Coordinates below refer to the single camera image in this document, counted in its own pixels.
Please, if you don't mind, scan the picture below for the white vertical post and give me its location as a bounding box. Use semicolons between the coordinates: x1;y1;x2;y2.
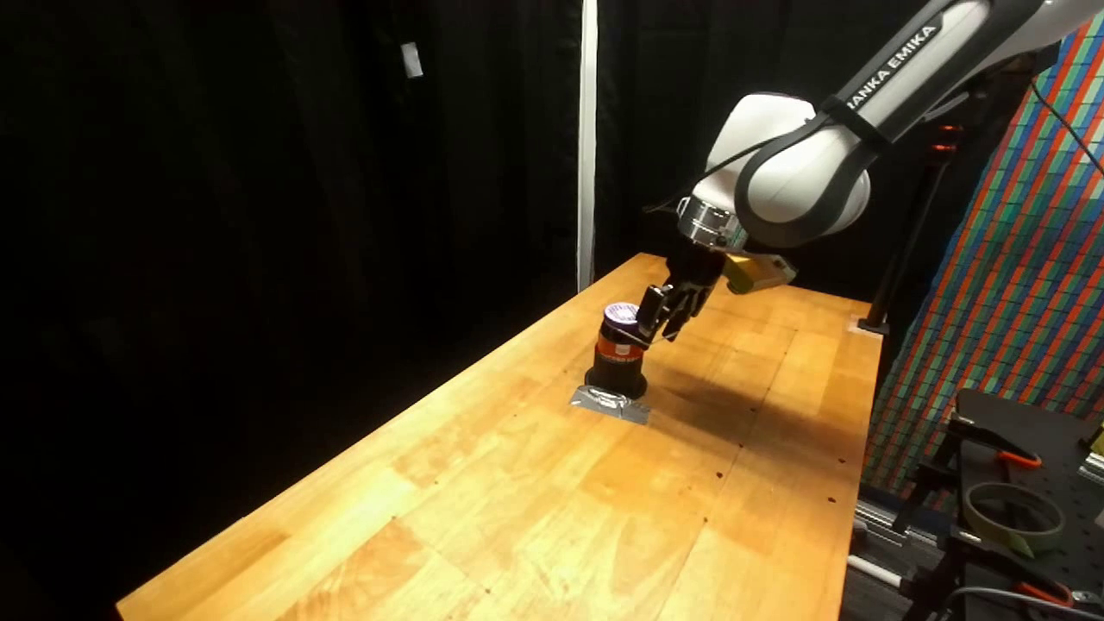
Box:
571;0;602;293

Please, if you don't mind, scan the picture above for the green tape roll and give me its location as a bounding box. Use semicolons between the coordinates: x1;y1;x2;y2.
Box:
959;477;1069;559

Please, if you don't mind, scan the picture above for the yellowish wrist camera box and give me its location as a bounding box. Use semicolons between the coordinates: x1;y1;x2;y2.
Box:
719;252;799;295

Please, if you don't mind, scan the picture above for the aluminium profile rail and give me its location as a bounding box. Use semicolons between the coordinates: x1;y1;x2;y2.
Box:
845;491;929;592

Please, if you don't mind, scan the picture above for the black perforated plate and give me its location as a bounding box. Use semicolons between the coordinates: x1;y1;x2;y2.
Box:
946;387;1104;545

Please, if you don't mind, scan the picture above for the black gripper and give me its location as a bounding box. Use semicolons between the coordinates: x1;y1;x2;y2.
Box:
633;243;731;346

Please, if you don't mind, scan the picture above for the white paper tag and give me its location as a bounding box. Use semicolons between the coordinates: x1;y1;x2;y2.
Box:
396;38;426;84

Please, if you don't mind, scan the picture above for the colourful woven panel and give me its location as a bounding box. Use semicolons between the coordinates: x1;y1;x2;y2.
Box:
862;16;1104;499

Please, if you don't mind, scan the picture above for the black cable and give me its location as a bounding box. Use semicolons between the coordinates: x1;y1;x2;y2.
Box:
1024;77;1104;179

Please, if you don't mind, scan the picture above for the black tripod stand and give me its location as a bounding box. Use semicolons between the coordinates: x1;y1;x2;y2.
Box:
860;108;971;338

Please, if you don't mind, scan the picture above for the orange black spring clamp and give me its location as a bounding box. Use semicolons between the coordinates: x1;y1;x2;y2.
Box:
989;446;1050;477

